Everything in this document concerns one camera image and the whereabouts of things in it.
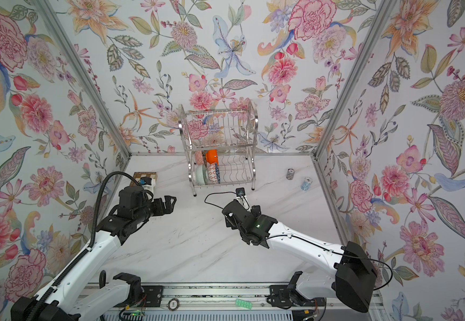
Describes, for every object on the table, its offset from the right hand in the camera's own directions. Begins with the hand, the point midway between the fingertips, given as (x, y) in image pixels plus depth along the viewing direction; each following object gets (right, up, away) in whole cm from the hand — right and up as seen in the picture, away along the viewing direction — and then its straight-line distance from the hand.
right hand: (239, 209), depth 82 cm
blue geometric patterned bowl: (-11, +15, +14) cm, 23 cm away
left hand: (-27, +5, -1) cm, 28 cm away
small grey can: (+28, +14, +25) cm, 40 cm away
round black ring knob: (-24, -33, -9) cm, 42 cm away
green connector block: (+1, -32, -10) cm, 34 cm away
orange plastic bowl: (-13, +23, +24) cm, 36 cm away
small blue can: (+35, +9, +20) cm, 41 cm away
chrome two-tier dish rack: (-10, +32, +39) cm, 52 cm away
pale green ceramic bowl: (-18, +14, +14) cm, 26 cm away
